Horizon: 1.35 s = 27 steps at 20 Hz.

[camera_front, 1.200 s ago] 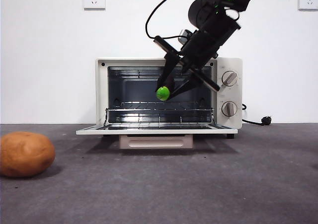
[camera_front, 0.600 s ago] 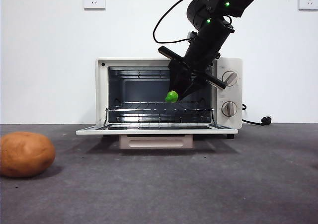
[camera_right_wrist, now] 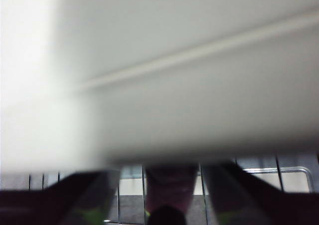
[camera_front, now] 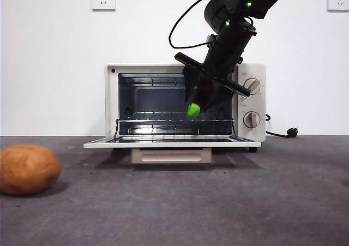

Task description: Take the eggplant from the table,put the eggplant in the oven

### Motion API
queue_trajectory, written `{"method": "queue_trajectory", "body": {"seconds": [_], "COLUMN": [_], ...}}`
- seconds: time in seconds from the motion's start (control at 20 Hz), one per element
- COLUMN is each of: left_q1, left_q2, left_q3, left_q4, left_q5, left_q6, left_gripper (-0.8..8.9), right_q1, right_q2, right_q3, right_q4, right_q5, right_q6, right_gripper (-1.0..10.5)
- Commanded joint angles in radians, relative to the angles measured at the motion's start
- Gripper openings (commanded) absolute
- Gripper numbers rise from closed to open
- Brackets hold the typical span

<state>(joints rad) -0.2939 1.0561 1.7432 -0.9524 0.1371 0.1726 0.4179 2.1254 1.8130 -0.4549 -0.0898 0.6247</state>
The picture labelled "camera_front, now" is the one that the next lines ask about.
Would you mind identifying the purple eggplant with green stem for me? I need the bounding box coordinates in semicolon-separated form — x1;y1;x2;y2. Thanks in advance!
186;78;215;118

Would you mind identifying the oven door with beige handle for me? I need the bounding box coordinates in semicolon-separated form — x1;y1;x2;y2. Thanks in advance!
83;135;260;165

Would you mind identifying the oven temperature knob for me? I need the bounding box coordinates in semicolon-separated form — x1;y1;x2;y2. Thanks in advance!
243;77;262;96

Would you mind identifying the oven timer knob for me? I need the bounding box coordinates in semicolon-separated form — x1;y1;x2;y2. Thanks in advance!
242;111;261;129

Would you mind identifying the white toaster oven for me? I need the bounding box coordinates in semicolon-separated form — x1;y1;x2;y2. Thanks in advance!
105;63;267;153

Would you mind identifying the brown potato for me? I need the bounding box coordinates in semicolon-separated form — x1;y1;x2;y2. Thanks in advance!
0;145;61;195

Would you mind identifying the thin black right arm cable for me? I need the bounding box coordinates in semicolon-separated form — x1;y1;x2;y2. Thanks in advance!
168;0;227;50

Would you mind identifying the oven wire rack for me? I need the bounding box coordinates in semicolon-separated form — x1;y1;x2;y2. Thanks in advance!
116;111;236;143

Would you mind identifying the black oven power cable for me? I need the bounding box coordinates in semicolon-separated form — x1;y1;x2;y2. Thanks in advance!
264;113;287;138

